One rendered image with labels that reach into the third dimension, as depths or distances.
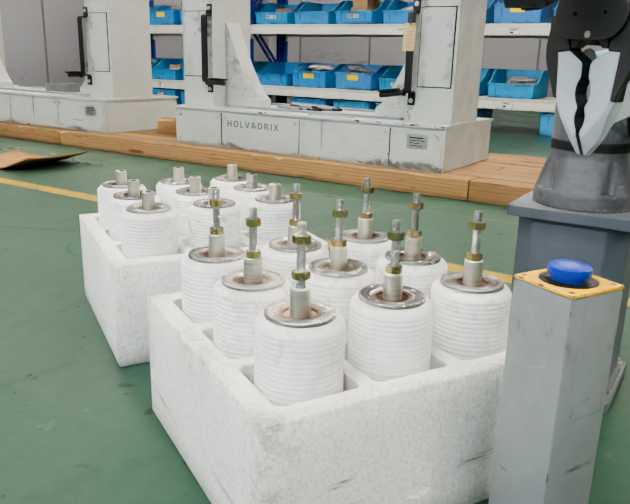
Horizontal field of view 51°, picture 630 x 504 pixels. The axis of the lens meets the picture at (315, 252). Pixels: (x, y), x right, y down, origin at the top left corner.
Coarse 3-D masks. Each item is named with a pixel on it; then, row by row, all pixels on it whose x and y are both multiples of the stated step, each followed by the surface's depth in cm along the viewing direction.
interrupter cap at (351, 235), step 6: (348, 234) 100; (354, 234) 101; (372, 234) 102; (378, 234) 101; (384, 234) 101; (348, 240) 98; (354, 240) 97; (360, 240) 97; (366, 240) 98; (372, 240) 98; (378, 240) 97; (384, 240) 98
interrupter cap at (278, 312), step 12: (288, 300) 72; (312, 300) 72; (264, 312) 69; (276, 312) 69; (288, 312) 70; (312, 312) 70; (324, 312) 69; (276, 324) 67; (288, 324) 66; (300, 324) 66; (312, 324) 66; (324, 324) 67
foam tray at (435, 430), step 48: (192, 336) 81; (192, 384) 79; (240, 384) 69; (384, 384) 70; (432, 384) 71; (480, 384) 75; (192, 432) 82; (240, 432) 67; (288, 432) 63; (336, 432) 66; (384, 432) 69; (432, 432) 73; (480, 432) 77; (240, 480) 68; (288, 480) 65; (336, 480) 68; (384, 480) 71; (432, 480) 75; (480, 480) 79
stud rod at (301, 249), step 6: (300, 222) 67; (306, 222) 67; (300, 228) 67; (306, 228) 67; (300, 234) 67; (306, 234) 67; (300, 246) 67; (300, 252) 67; (300, 258) 67; (300, 264) 68; (300, 270) 68; (300, 282) 68; (300, 288) 68
